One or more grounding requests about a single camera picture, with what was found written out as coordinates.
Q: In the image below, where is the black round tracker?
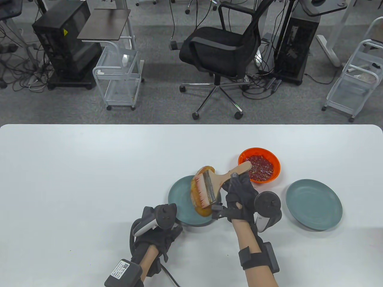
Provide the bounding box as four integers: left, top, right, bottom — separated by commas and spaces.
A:
254, 191, 282, 233
133, 203, 177, 238

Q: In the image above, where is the person's left hand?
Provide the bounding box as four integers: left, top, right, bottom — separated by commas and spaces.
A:
129, 203, 183, 263

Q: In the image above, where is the dark desk top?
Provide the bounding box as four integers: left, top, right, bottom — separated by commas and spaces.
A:
299, 0, 348, 17
0, 0, 23, 21

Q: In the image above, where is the orange bowl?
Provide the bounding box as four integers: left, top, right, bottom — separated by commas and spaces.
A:
238, 147, 281, 183

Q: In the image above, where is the person's left forearm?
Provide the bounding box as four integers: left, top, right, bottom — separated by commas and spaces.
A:
139, 246, 159, 283

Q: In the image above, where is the white desk leg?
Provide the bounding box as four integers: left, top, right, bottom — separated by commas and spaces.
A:
317, 0, 356, 68

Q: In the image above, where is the person's right hand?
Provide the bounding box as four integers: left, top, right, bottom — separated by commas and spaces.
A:
212, 172, 282, 233

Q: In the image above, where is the black office chair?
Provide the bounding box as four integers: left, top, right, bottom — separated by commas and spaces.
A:
179, 0, 276, 120

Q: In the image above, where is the teal plate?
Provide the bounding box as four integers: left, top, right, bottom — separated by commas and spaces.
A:
168, 175, 222, 227
285, 179, 343, 231

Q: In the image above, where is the white wire cart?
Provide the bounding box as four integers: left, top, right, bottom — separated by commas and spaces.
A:
92, 36, 145, 111
322, 16, 383, 123

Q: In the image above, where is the black cable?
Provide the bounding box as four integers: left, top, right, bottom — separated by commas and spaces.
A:
162, 265, 180, 287

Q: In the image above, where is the wooden brush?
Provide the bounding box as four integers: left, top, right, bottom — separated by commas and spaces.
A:
193, 161, 253, 209

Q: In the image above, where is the person's right forearm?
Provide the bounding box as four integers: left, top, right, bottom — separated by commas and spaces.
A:
232, 220, 279, 287

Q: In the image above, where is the brown bread slice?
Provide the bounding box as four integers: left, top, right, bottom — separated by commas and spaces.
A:
190, 165, 216, 216

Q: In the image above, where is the brown side table top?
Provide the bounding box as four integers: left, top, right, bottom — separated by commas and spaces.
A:
77, 8, 131, 41

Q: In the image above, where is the black computer tower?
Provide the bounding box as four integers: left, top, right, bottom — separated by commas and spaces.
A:
32, 0, 102, 90
274, 12, 321, 86

